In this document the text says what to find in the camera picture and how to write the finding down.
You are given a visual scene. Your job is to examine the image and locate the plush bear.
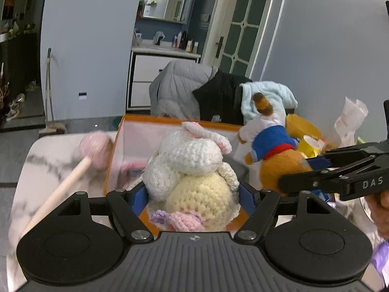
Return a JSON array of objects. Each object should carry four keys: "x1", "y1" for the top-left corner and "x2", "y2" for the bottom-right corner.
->
[{"x1": 237, "y1": 92, "x2": 312, "y2": 196}]

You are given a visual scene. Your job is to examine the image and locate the white crochet bunny doll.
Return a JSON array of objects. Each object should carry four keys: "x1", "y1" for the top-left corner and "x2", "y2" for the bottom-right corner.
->
[{"x1": 142, "y1": 121, "x2": 241, "y2": 232}]

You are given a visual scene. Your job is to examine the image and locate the person's hand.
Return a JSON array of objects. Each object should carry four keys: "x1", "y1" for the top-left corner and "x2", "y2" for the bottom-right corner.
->
[{"x1": 365, "y1": 191, "x2": 389, "y2": 240}]

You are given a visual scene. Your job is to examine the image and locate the yellow container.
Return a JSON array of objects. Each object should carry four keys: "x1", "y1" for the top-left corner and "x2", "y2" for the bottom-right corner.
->
[{"x1": 285, "y1": 113, "x2": 325, "y2": 158}]

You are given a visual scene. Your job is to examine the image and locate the clear plastic bag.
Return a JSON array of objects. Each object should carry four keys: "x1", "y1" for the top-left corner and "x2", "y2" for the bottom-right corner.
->
[{"x1": 334, "y1": 97, "x2": 369, "y2": 147}]

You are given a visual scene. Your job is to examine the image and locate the orange cardboard storage box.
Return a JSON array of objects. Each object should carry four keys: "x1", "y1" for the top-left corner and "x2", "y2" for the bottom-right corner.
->
[{"x1": 104, "y1": 114, "x2": 248, "y2": 237}]

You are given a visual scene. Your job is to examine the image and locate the light blue towel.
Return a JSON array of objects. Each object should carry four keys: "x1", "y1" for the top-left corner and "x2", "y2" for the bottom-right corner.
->
[{"x1": 240, "y1": 81, "x2": 298, "y2": 125}]

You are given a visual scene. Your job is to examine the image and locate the black garment on chair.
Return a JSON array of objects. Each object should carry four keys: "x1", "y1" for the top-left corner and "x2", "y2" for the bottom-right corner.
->
[{"x1": 193, "y1": 70, "x2": 252, "y2": 125}]

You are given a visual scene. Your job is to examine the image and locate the grey quilted jacket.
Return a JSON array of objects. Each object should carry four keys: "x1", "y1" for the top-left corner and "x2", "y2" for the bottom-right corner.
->
[{"x1": 149, "y1": 59, "x2": 218, "y2": 120}]

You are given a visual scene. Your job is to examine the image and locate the white drawer cabinet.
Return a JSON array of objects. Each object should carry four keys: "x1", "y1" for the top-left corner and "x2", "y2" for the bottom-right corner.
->
[{"x1": 125, "y1": 45, "x2": 201, "y2": 111}]

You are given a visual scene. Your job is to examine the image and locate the green glass panel door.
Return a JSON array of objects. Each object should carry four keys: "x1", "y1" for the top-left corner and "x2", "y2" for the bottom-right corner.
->
[{"x1": 201, "y1": 0, "x2": 285, "y2": 80}]

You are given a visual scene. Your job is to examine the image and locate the pink rope-handled massage hammer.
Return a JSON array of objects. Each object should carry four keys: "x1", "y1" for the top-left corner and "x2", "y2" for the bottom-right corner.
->
[{"x1": 20, "y1": 131, "x2": 113, "y2": 238}]

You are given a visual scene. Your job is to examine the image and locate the broom leaning on wall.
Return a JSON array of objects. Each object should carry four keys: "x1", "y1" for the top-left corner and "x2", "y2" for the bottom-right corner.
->
[{"x1": 39, "y1": 47, "x2": 67, "y2": 138}]

